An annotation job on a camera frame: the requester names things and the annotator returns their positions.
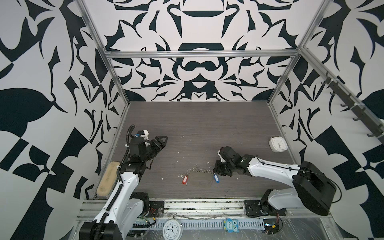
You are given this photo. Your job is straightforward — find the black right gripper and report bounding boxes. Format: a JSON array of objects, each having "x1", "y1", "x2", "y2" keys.
[{"x1": 210, "y1": 159, "x2": 236, "y2": 177}]

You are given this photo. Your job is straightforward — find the blue key tag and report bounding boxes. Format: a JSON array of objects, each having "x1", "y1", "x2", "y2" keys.
[{"x1": 214, "y1": 174, "x2": 220, "y2": 183}]

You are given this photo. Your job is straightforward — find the silver keyring chain with keys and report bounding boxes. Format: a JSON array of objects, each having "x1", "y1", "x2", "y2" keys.
[{"x1": 176, "y1": 166, "x2": 215, "y2": 181}]

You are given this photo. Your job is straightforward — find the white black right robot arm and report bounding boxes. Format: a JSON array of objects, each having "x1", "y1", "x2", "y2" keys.
[{"x1": 213, "y1": 146, "x2": 338, "y2": 218}]

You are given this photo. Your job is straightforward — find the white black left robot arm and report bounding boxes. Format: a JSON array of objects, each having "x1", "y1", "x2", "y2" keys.
[{"x1": 79, "y1": 131, "x2": 168, "y2": 240}]

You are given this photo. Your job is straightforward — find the blue owl figure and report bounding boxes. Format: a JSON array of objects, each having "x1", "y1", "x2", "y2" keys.
[{"x1": 223, "y1": 218, "x2": 239, "y2": 233}]

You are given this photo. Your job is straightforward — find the white square clock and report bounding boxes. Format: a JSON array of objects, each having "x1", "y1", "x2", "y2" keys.
[{"x1": 269, "y1": 137, "x2": 289, "y2": 153}]

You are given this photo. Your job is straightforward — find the beige wooden brush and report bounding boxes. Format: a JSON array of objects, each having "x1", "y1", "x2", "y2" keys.
[{"x1": 96, "y1": 162, "x2": 120, "y2": 199}]

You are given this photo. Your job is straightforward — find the round white analog clock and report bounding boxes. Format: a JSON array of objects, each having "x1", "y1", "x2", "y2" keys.
[{"x1": 163, "y1": 219, "x2": 183, "y2": 240}]

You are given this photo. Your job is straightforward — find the small electronics board right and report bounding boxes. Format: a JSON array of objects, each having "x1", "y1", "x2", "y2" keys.
[{"x1": 263, "y1": 216, "x2": 284, "y2": 236}]

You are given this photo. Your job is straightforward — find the small electronics board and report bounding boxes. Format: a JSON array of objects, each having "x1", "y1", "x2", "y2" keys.
[
  {"x1": 263, "y1": 216, "x2": 284, "y2": 236},
  {"x1": 132, "y1": 218, "x2": 157, "y2": 231}
]

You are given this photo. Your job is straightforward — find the small electronics board left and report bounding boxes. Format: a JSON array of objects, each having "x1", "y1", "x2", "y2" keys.
[{"x1": 132, "y1": 218, "x2": 157, "y2": 231}]

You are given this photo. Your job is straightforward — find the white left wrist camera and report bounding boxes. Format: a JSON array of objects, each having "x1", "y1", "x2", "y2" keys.
[{"x1": 136, "y1": 130, "x2": 149, "y2": 140}]

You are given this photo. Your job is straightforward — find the white slotted cable duct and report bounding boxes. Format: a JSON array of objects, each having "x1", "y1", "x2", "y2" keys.
[{"x1": 131, "y1": 219, "x2": 266, "y2": 231}]

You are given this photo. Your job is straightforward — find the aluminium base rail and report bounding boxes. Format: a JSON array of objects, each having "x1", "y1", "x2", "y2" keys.
[{"x1": 77, "y1": 199, "x2": 259, "y2": 221}]

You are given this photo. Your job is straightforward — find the black wall hook rail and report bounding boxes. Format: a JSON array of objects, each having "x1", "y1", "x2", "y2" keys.
[{"x1": 320, "y1": 72, "x2": 384, "y2": 143}]

